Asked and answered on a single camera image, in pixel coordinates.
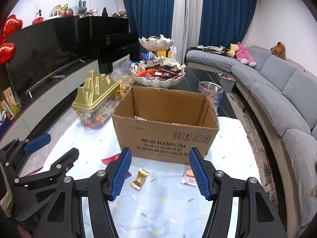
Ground gold wrapped candy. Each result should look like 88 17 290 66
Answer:
130 168 150 191

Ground clear jar of chocolate balls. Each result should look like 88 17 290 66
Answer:
198 81 223 112

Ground colourful paper bags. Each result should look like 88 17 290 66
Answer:
0 87 21 119

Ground brown plush toy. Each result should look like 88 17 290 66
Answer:
270 42 286 60

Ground pink plush toy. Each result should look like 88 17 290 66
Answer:
235 42 257 67

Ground red heart balloons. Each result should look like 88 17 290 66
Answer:
0 15 23 65

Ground clear bag of nuts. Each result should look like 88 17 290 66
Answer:
111 59 135 95

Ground black piano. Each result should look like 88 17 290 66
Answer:
78 16 139 73

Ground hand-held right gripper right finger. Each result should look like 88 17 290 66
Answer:
188 147 288 238

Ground grey storage bin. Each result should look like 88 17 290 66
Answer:
216 71 237 93

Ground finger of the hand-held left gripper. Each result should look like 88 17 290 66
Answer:
0 132 52 169
15 147 80 191

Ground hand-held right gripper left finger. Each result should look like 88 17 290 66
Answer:
37 147 132 238

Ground black television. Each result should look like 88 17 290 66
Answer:
6 20 99 100

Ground two-tier shell snack stand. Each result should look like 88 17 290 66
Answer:
131 37 186 89

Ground red snack packet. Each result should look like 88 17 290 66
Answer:
102 155 131 179

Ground white camera robot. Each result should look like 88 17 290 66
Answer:
33 9 46 24

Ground blue curtain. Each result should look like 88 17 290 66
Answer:
121 0 177 63
197 0 258 49

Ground worn patterned rug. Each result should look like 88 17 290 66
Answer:
223 89 280 216

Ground yellow plush toy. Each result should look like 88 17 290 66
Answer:
227 44 239 57

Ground grey television cabinet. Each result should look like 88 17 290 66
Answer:
0 59 99 144

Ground gold gift items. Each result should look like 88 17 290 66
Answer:
52 4 73 18

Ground brown cardboard box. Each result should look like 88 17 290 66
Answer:
112 85 220 164

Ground white plush tissue cover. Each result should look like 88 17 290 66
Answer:
165 46 187 68

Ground gold-lid candy jar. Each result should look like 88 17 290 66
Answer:
72 70 120 130

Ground grey sofa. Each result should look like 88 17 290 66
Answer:
186 46 317 228

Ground clothes pile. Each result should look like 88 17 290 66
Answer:
197 45 229 54

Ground small red-striped zip bag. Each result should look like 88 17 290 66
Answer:
181 166 199 185

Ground white sheer curtain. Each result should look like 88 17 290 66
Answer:
172 0 205 65

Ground white confetti print mat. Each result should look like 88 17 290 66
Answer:
32 116 260 238

